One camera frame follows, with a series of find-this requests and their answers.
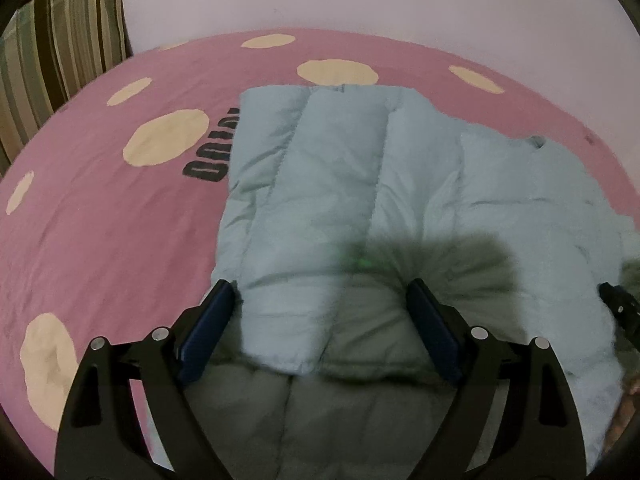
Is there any light blue down jacket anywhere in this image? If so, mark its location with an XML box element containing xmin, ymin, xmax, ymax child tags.
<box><xmin>186</xmin><ymin>86</ymin><xmax>639</xmax><ymax>479</ymax></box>

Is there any person's right hand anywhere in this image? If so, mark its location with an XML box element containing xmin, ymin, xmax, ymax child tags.
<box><xmin>602</xmin><ymin>374</ymin><xmax>640</xmax><ymax>456</ymax></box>

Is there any pink polka dot bedspread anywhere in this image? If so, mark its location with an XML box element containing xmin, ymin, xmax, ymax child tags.
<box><xmin>1</xmin><ymin>29</ymin><xmax>639</xmax><ymax>470</ymax></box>

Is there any striped green brown curtain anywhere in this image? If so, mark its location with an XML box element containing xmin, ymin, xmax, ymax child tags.
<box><xmin>1</xmin><ymin>0</ymin><xmax>132</xmax><ymax>172</ymax></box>

